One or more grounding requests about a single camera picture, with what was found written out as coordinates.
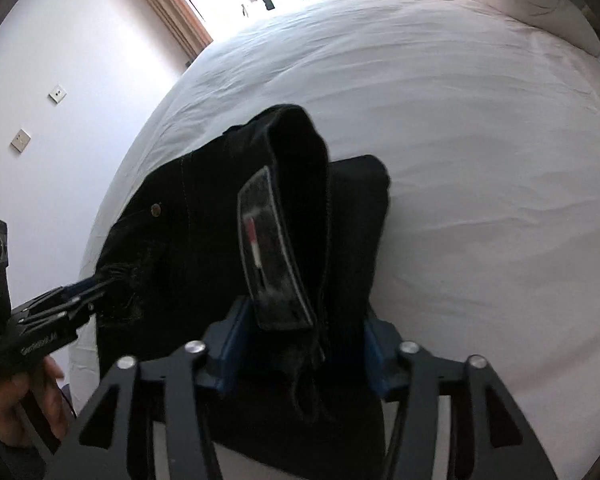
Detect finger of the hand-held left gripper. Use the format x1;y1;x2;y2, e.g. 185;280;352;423
62;276;112;306
17;294;107;333

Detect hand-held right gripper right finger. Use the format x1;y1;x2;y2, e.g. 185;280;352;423
362;312;561;480

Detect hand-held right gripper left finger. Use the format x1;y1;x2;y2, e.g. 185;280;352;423
55;295;253;480

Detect black denim pants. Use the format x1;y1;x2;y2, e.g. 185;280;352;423
95;104;401;468

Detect person's left forearm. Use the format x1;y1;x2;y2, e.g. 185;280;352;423
0;400;48;480

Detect person's left hand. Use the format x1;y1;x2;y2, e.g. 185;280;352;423
0;355;76;453

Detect white bed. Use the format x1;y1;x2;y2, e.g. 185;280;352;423
70;0;600;480

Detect wooden window frame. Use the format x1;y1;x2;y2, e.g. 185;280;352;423
115;0;213;58

